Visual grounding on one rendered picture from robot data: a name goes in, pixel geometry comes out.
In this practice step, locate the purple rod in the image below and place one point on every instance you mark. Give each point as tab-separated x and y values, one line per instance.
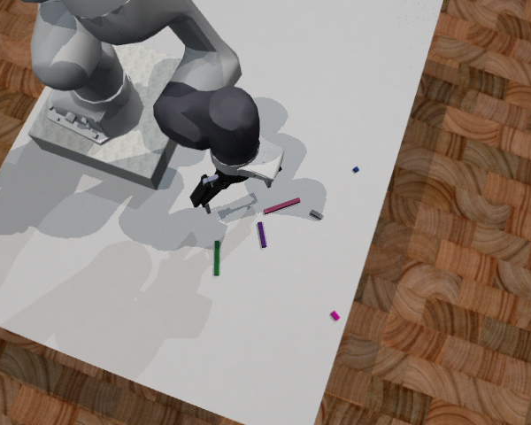
261	233

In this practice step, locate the pink rod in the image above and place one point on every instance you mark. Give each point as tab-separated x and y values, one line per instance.
283	205

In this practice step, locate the grey rod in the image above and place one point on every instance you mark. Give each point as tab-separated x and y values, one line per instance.
316	214

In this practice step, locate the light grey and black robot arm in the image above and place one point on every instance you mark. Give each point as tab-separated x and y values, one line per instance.
199	107

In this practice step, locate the green rod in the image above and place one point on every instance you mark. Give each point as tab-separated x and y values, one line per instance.
216	258

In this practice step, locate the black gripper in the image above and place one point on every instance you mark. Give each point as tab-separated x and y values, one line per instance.
209	187

